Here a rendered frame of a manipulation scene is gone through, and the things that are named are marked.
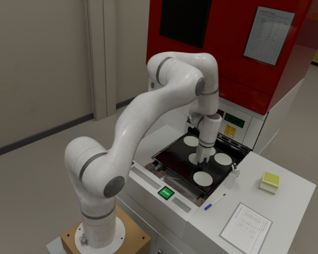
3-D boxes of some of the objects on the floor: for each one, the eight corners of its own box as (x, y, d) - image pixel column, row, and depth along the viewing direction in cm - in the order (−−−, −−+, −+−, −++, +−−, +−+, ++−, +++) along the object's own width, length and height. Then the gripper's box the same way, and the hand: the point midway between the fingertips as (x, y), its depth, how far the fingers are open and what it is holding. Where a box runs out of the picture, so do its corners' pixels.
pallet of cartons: (276, 55, 621) (283, 37, 595) (289, 50, 672) (296, 33, 646) (328, 72, 553) (339, 53, 527) (338, 64, 605) (348, 47, 579)
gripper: (217, 151, 116) (209, 177, 127) (210, 132, 128) (203, 157, 139) (202, 150, 116) (195, 177, 126) (197, 131, 128) (191, 157, 138)
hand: (200, 164), depth 131 cm, fingers closed
